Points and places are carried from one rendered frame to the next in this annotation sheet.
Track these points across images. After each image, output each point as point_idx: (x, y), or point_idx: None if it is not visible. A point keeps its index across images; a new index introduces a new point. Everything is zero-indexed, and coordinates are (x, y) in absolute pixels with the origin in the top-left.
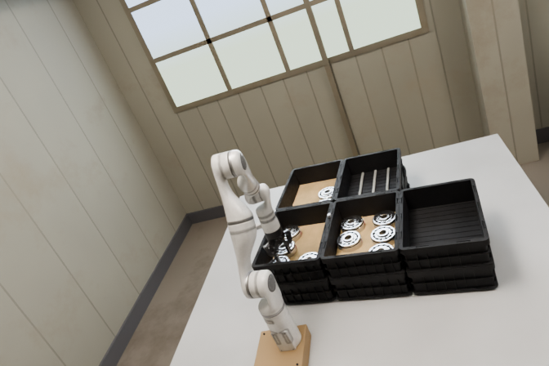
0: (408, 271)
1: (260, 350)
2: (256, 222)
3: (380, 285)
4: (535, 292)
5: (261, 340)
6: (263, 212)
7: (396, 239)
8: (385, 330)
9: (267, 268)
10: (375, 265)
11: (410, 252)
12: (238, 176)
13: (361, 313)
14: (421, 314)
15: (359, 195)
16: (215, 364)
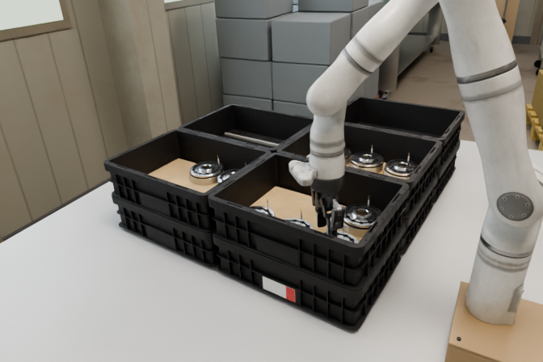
0: (439, 170)
1: (501, 355)
2: (55, 300)
3: (425, 204)
4: (469, 160)
5: (473, 347)
6: (343, 129)
7: (421, 137)
8: (478, 237)
9: (375, 236)
10: (430, 171)
11: (446, 140)
12: (395, 15)
13: (437, 246)
14: (465, 210)
15: (294, 136)
16: None
